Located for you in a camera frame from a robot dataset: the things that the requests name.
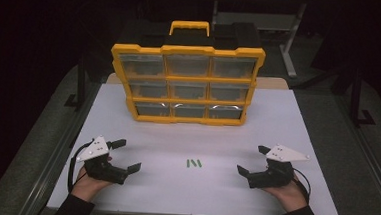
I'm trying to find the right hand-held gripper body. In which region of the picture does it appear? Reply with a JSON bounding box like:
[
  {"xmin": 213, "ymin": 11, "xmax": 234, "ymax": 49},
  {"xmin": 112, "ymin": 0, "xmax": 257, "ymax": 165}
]
[{"xmin": 247, "ymin": 142, "xmax": 311, "ymax": 193}]

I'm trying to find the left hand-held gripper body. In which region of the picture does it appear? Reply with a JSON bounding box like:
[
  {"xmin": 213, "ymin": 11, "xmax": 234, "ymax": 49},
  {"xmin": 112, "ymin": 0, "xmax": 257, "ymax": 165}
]
[{"xmin": 74, "ymin": 134, "xmax": 132, "ymax": 186}]

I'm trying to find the clear plastic drawer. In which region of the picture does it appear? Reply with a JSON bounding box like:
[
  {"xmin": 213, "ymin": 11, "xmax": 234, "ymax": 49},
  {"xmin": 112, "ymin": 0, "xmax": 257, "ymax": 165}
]
[{"xmin": 118, "ymin": 52, "xmax": 167, "ymax": 78}]

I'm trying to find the yellow organizer cabinet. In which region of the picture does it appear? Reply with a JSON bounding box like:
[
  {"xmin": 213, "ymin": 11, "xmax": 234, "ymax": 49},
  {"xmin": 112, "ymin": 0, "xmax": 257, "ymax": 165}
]
[{"xmin": 107, "ymin": 39, "xmax": 267, "ymax": 130}]

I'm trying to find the person's left hand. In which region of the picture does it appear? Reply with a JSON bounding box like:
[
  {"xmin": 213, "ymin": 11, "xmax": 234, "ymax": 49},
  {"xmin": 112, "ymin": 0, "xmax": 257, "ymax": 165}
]
[{"xmin": 71, "ymin": 164, "xmax": 114, "ymax": 205}]

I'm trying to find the person's right hand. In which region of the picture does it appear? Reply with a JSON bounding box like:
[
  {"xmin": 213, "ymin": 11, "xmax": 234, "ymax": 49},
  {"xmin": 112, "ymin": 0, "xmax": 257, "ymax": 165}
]
[{"xmin": 260, "ymin": 171, "xmax": 310, "ymax": 214}]

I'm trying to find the black metal stand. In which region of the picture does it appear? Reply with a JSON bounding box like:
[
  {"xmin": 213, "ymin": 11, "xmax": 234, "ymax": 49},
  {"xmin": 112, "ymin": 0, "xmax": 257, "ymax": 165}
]
[
  {"xmin": 63, "ymin": 54, "xmax": 89, "ymax": 110},
  {"xmin": 349, "ymin": 66, "xmax": 379, "ymax": 128}
]

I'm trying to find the grid of clear organizer bins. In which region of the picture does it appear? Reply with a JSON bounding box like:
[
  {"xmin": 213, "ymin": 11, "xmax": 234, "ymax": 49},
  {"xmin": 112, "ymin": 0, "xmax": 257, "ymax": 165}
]
[{"xmin": 127, "ymin": 50, "xmax": 259, "ymax": 123}]

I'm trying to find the left hand-held gripper black cable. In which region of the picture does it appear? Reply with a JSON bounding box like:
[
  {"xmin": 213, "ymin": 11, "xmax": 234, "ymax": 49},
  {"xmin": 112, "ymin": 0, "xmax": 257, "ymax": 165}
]
[{"xmin": 66, "ymin": 141, "xmax": 92, "ymax": 194}]

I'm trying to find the hand-held gripper black cable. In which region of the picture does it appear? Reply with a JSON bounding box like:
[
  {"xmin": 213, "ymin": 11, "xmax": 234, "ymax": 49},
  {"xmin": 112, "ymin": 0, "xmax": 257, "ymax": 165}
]
[
  {"xmin": 289, "ymin": 168, "xmax": 313, "ymax": 204},
  {"xmin": 66, "ymin": 141, "xmax": 92, "ymax": 194}
]

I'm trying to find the right hand-held gripper black cable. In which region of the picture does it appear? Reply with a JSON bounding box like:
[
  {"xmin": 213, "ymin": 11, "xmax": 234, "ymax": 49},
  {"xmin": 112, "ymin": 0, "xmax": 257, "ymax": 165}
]
[{"xmin": 289, "ymin": 168, "xmax": 313, "ymax": 204}]

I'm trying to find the aluminium frame rail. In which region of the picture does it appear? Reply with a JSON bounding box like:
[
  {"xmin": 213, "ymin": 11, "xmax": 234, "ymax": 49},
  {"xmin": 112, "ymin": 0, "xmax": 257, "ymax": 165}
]
[
  {"xmin": 326, "ymin": 92, "xmax": 381, "ymax": 213},
  {"xmin": 18, "ymin": 76, "xmax": 101, "ymax": 215}
]

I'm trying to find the white metal desk frame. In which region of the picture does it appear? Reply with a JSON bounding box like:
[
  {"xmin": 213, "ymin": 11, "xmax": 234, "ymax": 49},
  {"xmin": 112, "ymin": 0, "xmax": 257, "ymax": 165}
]
[{"xmin": 209, "ymin": 0, "xmax": 308, "ymax": 78}]

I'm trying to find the black case with yellow handle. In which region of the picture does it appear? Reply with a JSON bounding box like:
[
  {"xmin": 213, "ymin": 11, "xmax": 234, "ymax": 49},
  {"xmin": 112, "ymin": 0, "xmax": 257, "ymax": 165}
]
[{"xmin": 138, "ymin": 16, "xmax": 263, "ymax": 55}]

